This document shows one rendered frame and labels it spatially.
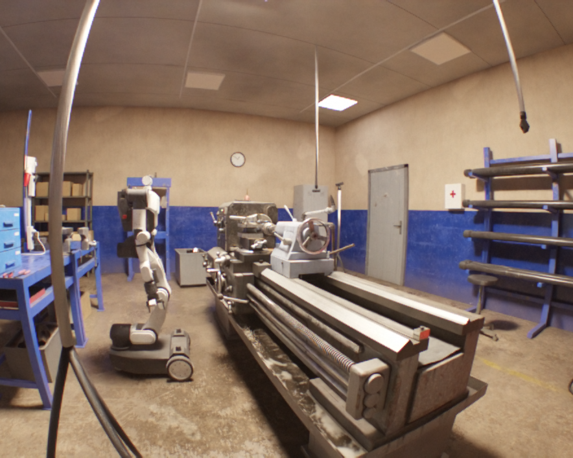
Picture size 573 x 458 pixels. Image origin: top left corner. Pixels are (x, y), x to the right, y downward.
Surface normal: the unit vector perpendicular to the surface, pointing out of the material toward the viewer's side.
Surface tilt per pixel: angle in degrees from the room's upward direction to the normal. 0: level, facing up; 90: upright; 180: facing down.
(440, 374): 90
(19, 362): 90
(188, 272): 90
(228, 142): 90
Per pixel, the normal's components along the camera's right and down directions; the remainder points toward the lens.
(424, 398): 0.39, 0.05
